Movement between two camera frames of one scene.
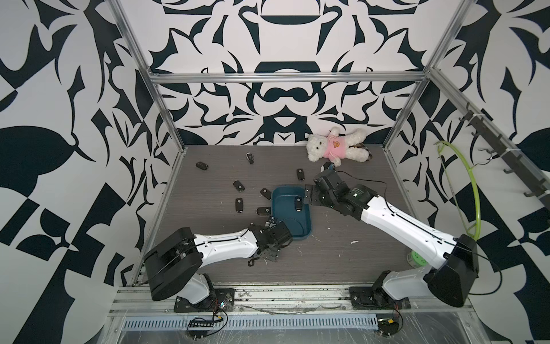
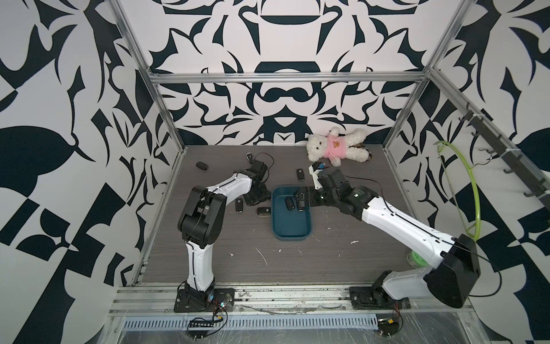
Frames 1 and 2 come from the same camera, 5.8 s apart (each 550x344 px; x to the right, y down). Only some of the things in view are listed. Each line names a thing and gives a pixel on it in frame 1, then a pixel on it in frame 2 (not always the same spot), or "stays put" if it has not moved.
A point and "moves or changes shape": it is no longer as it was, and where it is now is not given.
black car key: [266, 193] moves or changes shape
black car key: [264, 211] stays put
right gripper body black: [326, 201] stays put
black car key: [238, 185] moves or changes shape
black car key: [298, 203] stays put
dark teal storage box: [298, 223] stays put
